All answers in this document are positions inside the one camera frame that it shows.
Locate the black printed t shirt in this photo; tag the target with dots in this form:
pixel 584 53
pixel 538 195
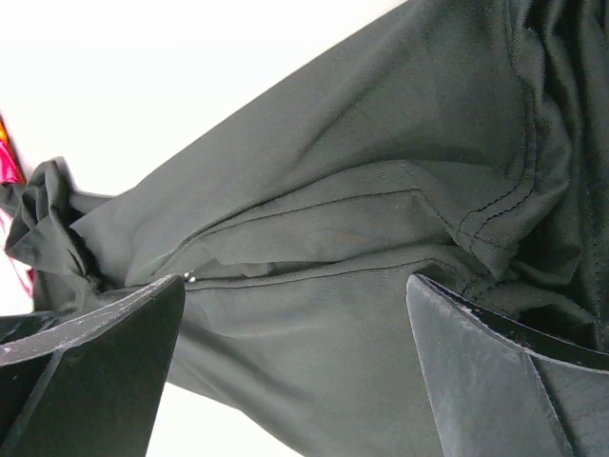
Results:
pixel 464 141

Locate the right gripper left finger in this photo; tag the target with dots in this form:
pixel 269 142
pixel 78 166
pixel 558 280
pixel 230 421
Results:
pixel 88 383

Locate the folded red t shirt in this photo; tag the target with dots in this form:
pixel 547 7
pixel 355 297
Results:
pixel 12 174

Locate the folded orange t shirt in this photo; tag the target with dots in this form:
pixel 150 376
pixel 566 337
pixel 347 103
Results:
pixel 2 131

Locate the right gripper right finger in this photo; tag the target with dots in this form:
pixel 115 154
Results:
pixel 498 387

